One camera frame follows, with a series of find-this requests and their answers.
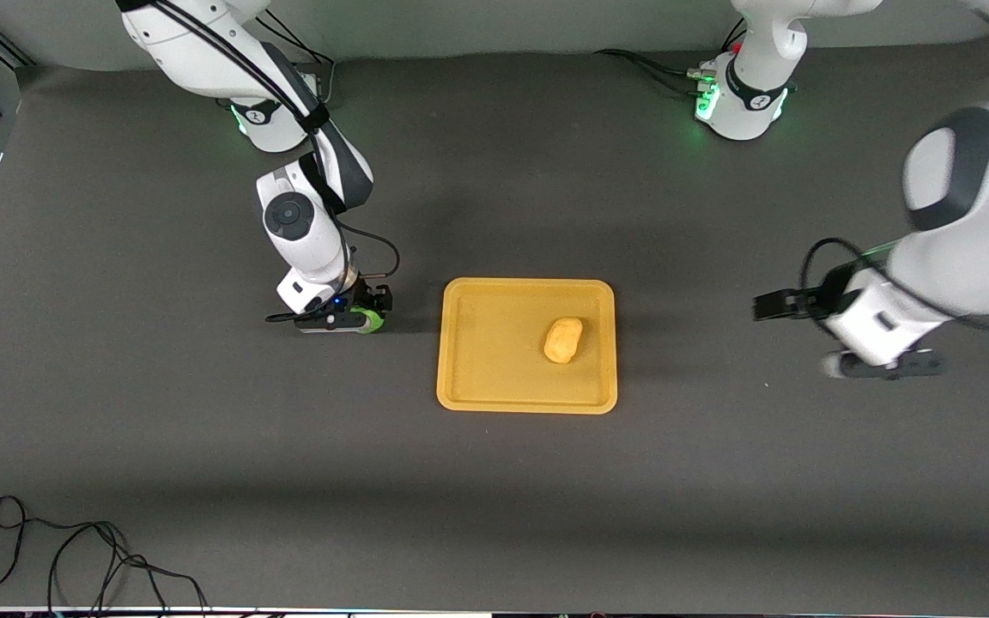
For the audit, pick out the yellow-brown potato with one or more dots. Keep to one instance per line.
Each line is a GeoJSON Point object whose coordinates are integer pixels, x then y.
{"type": "Point", "coordinates": [563, 341]}

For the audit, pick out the green apple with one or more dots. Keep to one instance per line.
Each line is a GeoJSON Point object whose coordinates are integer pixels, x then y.
{"type": "Point", "coordinates": [371, 323]}

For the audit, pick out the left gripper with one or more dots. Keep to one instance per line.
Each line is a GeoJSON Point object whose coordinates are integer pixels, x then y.
{"type": "Point", "coordinates": [814, 302]}

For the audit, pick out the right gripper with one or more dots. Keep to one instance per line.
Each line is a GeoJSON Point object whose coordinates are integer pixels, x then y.
{"type": "Point", "coordinates": [372, 297]}

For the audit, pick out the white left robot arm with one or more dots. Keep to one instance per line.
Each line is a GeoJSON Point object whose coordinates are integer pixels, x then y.
{"type": "Point", "coordinates": [975, 215]}

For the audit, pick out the yellow plastic tray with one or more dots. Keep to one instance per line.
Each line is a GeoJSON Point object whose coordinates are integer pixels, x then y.
{"type": "Point", "coordinates": [494, 360]}

